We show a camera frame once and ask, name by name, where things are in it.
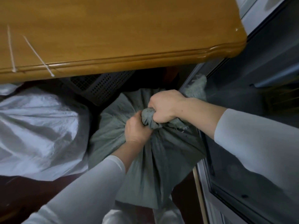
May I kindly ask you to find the white woven sack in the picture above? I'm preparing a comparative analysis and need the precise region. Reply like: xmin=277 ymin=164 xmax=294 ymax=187
xmin=0 ymin=83 xmax=92 ymax=182

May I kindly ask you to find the person's left hand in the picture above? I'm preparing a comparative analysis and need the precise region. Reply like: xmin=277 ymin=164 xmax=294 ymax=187
xmin=124 ymin=110 xmax=153 ymax=146

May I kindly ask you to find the person's left forearm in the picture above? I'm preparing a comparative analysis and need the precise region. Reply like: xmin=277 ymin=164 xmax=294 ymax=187
xmin=22 ymin=137 xmax=150 ymax=224

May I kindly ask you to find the dark perforated plastic basket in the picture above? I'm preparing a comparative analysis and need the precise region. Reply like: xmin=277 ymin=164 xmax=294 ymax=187
xmin=59 ymin=70 xmax=136 ymax=107

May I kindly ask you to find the white plastic bag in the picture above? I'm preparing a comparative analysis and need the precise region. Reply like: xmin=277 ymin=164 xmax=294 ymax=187
xmin=102 ymin=195 xmax=185 ymax=224

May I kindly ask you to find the person's right hand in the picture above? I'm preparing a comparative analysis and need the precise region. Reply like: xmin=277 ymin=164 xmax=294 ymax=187
xmin=148 ymin=89 xmax=189 ymax=124

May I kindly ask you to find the person's right forearm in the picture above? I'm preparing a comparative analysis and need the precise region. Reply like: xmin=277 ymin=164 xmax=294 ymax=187
xmin=176 ymin=97 xmax=299 ymax=198

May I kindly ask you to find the wooden table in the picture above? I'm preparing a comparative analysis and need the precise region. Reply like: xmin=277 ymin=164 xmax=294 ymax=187
xmin=0 ymin=0 xmax=248 ymax=85

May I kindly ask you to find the grey-green woven sack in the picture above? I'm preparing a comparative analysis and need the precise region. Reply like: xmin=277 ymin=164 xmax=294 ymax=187
xmin=88 ymin=75 xmax=208 ymax=210

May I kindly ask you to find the glass door with metal frame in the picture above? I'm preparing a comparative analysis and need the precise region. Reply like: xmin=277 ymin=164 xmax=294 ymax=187
xmin=179 ymin=0 xmax=299 ymax=224

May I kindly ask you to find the white cable tie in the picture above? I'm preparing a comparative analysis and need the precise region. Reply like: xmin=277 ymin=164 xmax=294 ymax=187
xmin=7 ymin=25 xmax=17 ymax=73
xmin=23 ymin=35 xmax=55 ymax=78

